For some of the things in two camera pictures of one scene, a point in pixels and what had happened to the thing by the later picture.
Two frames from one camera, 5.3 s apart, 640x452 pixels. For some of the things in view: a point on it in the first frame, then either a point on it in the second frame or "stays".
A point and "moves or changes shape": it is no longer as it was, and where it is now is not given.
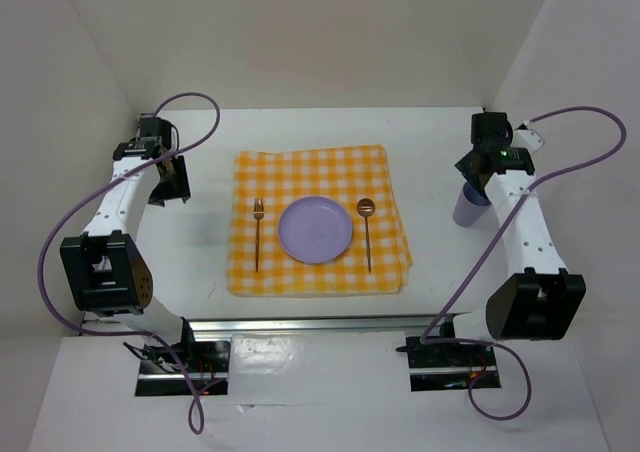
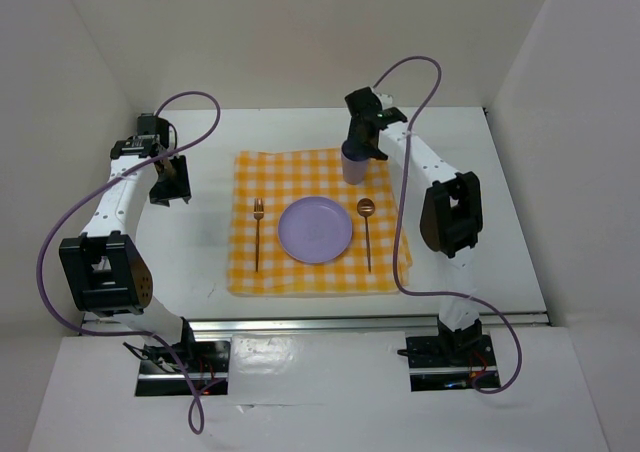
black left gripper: (179, 190) stays
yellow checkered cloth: (265, 183) stays
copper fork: (258, 209) stays
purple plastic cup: (470, 206) moves or changes shape
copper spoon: (366, 208) stays
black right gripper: (463, 167) to (372, 153)
